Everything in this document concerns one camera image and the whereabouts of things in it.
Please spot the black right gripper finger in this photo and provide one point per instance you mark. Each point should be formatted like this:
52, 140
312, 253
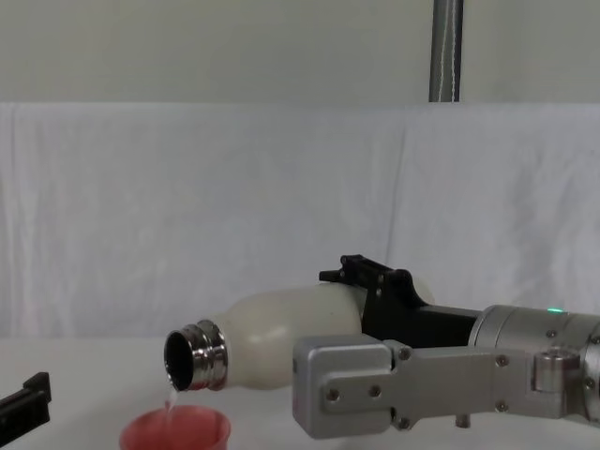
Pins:
361, 272

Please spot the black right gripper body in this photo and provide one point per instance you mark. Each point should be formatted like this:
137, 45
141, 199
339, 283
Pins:
398, 319

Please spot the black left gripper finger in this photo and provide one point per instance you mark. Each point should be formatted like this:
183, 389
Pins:
36, 396

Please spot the cream vacuum bottle steel neck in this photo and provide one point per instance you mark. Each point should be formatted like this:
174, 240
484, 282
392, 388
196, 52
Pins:
290, 337

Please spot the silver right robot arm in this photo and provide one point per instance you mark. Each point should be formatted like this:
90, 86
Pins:
515, 333

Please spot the white table cloth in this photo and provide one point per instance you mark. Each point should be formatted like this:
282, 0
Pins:
84, 365

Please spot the pink cup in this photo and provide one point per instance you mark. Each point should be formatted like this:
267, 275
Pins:
175, 429

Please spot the white curtain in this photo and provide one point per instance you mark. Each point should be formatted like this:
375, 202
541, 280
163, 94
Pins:
187, 211

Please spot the grey striped post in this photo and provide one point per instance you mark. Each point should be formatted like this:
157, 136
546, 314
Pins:
445, 51

